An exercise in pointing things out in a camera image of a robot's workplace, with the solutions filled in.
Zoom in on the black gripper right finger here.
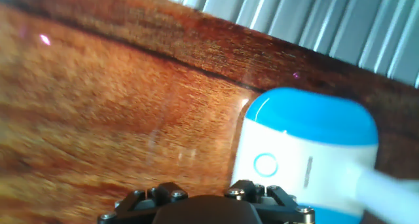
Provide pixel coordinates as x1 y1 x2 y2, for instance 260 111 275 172
224 179 316 224

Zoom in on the reddish brown wooden board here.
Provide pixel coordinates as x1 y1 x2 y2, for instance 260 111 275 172
0 0 419 224

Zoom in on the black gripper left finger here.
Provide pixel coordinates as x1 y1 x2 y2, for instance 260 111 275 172
97 181 189 224

